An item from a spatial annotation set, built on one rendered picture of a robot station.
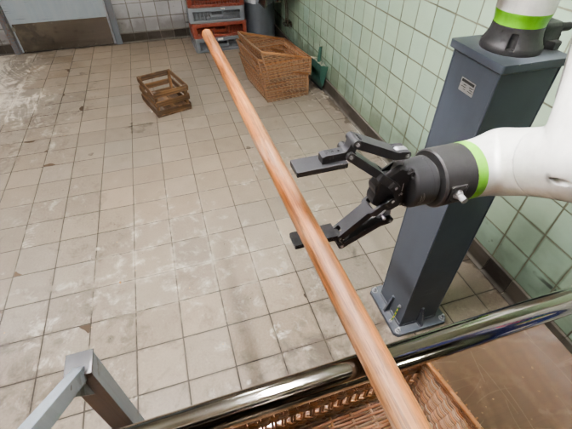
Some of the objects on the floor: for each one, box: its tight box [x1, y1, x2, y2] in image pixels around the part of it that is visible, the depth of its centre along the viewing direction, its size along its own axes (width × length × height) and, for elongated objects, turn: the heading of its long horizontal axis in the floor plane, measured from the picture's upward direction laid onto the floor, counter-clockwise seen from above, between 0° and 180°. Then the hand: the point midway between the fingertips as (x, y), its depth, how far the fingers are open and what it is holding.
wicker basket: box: [238, 52, 309, 102], centre depth 343 cm, size 49×56×28 cm
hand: (300, 206), depth 52 cm, fingers open, 13 cm apart
